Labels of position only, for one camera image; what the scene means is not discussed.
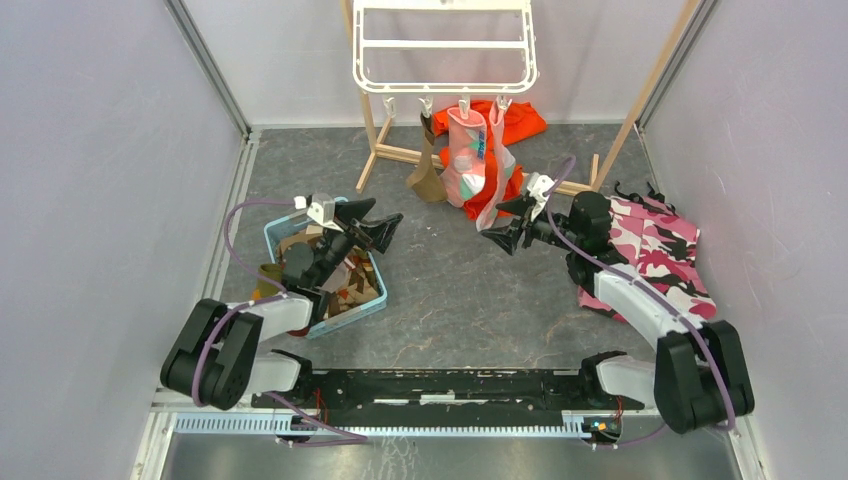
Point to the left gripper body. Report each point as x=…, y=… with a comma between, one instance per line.
x=335, y=246

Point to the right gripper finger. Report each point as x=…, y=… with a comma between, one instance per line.
x=509, y=237
x=521, y=206

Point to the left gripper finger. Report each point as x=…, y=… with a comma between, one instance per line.
x=378, y=234
x=353, y=213

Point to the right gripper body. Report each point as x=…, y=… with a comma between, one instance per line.
x=540, y=229

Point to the pink sock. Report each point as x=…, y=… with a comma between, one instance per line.
x=465, y=174
x=504, y=161

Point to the brown tan sock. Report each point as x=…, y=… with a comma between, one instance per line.
x=425, y=181

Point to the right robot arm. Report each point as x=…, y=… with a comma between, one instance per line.
x=698, y=378

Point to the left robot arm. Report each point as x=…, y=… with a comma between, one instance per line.
x=214, y=359

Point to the pile of socks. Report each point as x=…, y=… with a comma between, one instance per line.
x=353, y=290

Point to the white clip hanger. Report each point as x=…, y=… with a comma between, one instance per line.
x=448, y=66

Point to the light blue basket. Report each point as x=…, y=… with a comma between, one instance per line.
x=300, y=307

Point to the wooden drying rack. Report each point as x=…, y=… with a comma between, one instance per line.
x=377, y=99

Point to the orange shirt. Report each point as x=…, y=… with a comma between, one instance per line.
x=521, y=122

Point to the pink camouflage backpack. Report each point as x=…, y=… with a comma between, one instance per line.
x=649, y=233

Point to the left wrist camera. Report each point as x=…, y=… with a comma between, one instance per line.
x=320, y=208

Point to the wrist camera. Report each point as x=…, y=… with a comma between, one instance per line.
x=539, y=187
x=320, y=208

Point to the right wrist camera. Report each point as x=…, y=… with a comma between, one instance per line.
x=539, y=187

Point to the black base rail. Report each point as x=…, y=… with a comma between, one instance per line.
x=443, y=398

